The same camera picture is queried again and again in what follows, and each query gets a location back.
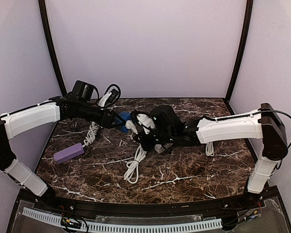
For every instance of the right black frame post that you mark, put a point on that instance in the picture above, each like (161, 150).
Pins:
(241, 48)

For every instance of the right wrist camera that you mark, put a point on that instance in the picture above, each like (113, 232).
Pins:
(166, 119)

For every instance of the black front rail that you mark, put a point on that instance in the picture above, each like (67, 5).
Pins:
(91, 209)

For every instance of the dark blue cube socket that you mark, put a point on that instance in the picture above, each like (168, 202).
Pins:
(125, 116)

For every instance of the left black frame post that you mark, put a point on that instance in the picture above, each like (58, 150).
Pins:
(50, 45)

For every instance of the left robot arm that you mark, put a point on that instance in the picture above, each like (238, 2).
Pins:
(50, 111)

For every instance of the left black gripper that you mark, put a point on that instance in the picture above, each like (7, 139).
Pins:
(109, 118)

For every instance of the left circuit board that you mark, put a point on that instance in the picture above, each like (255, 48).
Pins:
(70, 223)

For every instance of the white power strip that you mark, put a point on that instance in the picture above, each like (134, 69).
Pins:
(161, 148)

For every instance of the black frame post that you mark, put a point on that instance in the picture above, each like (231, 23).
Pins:
(50, 45)
(241, 48)

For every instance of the white slotted cable duct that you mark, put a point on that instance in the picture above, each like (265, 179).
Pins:
(108, 224)

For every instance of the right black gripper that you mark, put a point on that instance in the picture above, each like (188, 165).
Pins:
(140, 133)

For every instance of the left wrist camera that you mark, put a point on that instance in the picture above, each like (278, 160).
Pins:
(83, 91)

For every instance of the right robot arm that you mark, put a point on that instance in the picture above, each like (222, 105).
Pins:
(263, 123)

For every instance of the purple power strip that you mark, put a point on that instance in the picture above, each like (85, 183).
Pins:
(69, 153)

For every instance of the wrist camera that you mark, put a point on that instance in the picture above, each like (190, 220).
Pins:
(166, 119)
(83, 91)

